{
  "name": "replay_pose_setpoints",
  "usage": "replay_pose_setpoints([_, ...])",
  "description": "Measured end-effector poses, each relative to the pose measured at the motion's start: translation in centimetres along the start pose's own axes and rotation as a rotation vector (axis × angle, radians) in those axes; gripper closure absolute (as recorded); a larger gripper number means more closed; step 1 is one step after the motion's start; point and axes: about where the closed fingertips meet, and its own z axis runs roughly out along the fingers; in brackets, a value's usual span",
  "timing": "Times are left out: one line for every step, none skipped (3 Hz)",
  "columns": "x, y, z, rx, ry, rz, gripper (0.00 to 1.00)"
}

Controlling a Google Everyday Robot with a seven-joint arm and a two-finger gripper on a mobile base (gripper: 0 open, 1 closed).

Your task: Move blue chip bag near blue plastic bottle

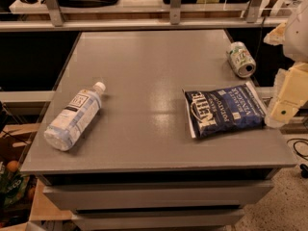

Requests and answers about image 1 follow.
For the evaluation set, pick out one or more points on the lower grey drawer front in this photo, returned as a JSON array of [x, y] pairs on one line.
[[157, 219]]

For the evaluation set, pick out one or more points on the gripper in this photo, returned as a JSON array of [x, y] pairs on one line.
[[297, 36]]

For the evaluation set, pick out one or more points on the upper grey drawer front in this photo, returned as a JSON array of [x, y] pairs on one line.
[[157, 195]]

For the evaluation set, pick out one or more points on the green snack bag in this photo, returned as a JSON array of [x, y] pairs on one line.
[[12, 186]]

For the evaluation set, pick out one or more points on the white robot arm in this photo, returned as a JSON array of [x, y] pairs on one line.
[[292, 35]]

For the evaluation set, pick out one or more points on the white green soda can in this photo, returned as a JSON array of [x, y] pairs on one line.
[[240, 59]]

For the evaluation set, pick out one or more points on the grey drawer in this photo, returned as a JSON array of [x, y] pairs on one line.
[[157, 219], [157, 195]]

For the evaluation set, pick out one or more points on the left metal shelf bracket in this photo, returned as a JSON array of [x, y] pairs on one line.
[[54, 12]]

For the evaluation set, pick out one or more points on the blue Kettle chip bag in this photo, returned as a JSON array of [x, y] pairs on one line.
[[214, 112]]

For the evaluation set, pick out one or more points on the metal shelf bracket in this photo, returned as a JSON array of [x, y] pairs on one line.
[[175, 12], [54, 12], [252, 11]]

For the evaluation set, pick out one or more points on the middle metal shelf bracket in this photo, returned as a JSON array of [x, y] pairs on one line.
[[175, 12]]

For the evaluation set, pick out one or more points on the right metal shelf bracket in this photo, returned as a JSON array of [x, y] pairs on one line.
[[252, 11]]

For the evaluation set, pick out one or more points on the clear blue-labelled plastic bottle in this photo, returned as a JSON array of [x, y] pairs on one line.
[[68, 126]]

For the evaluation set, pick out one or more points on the orange fruit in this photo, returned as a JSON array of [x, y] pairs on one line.
[[13, 166]]

